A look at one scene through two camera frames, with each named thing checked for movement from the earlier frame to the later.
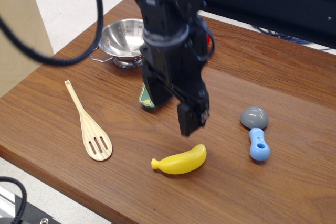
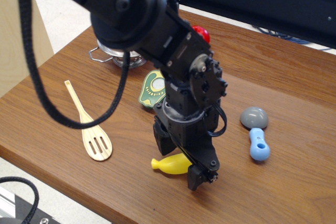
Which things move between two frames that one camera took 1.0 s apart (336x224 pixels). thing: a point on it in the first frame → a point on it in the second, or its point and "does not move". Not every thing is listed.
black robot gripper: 178,53 → 191,114
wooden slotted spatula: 96,143 does not move
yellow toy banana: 183,163 does not move
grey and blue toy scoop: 255,119 does not move
